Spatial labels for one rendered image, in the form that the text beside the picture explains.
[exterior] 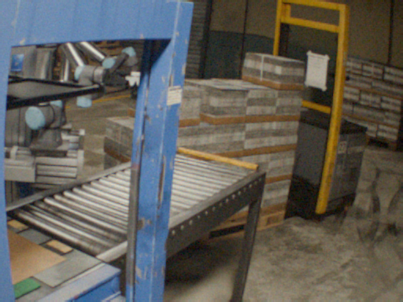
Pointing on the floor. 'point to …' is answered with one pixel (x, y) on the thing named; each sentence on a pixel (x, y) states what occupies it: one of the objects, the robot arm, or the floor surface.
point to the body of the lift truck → (320, 124)
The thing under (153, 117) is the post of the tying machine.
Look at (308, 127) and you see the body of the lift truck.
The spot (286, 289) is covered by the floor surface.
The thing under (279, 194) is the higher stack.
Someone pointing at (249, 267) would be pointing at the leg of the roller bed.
